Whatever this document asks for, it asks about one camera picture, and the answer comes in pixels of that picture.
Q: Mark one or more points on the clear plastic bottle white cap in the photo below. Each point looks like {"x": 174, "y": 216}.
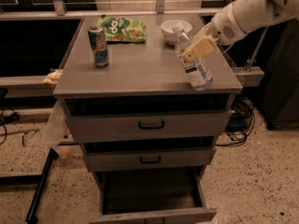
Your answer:
{"x": 197, "y": 72}

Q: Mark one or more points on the top grey drawer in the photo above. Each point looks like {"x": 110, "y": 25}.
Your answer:
{"x": 90, "y": 129}

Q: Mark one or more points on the middle grey drawer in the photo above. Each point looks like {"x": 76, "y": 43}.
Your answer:
{"x": 148, "y": 159}

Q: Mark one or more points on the green chip bag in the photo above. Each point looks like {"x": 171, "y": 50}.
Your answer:
{"x": 126, "y": 30}

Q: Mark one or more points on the clear plastic bag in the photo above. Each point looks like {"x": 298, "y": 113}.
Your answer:
{"x": 56, "y": 133}

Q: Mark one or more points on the grey drawer cabinet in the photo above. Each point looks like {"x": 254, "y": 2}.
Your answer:
{"x": 140, "y": 79}

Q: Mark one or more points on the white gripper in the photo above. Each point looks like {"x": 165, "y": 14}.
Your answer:
{"x": 224, "y": 29}

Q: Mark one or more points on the bottom grey drawer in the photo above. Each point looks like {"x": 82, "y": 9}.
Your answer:
{"x": 153, "y": 196}

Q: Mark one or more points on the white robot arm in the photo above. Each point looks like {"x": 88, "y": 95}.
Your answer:
{"x": 254, "y": 14}

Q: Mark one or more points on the blue energy drink can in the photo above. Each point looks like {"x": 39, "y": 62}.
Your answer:
{"x": 98, "y": 44}

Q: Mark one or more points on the grey drawer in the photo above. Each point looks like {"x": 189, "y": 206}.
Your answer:
{"x": 153, "y": 196}
{"x": 148, "y": 159}
{"x": 90, "y": 129}

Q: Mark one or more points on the white ceramic bowl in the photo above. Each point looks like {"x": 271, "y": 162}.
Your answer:
{"x": 167, "y": 31}

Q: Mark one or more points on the black metal floor bar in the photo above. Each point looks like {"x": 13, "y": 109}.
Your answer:
{"x": 31, "y": 215}

